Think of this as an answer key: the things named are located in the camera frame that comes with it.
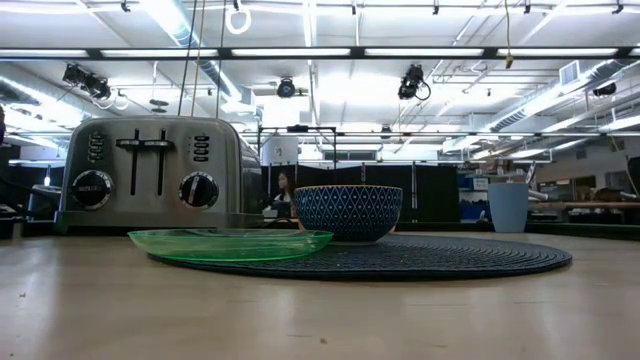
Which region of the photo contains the green transparent lid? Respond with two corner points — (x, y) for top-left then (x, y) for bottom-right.
(127, 228), (335, 263)

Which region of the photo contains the person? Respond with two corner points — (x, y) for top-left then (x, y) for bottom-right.
(272, 169), (297, 219)

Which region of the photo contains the blue patterned bowl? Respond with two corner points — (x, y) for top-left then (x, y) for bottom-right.
(293, 185), (404, 245)

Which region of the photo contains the black ceiling-mounted device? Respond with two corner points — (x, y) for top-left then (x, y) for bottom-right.
(276, 76), (297, 99)
(397, 63), (432, 101)
(62, 63), (112, 101)

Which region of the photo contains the dark round woven placemat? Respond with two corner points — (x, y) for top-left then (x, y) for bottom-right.
(148, 233), (574, 281)

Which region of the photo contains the black overhead gantry bar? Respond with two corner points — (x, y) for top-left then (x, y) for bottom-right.
(0, 45), (640, 62)

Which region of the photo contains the silver four-slot toaster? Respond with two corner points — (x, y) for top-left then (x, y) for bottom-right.
(53, 115), (264, 235)

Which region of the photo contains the light blue cup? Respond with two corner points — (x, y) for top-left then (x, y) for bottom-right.
(487, 182), (530, 234)

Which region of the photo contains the white hanging cable ring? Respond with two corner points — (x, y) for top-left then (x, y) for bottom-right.
(224, 3), (253, 36)

